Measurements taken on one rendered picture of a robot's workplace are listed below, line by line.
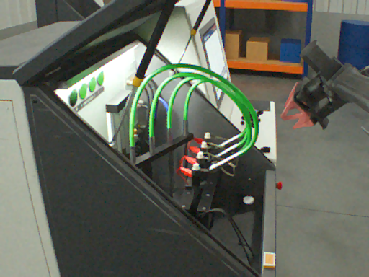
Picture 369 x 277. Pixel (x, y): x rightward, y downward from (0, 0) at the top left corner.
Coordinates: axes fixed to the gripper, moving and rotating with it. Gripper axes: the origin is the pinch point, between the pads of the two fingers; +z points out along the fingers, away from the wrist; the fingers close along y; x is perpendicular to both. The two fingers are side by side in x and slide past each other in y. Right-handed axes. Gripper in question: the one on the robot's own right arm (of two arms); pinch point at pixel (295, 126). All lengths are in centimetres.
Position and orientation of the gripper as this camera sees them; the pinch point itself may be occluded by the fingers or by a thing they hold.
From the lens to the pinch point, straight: 125.8
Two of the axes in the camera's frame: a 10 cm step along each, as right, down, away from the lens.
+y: -6.3, -7.8, -0.2
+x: -4.5, 3.9, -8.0
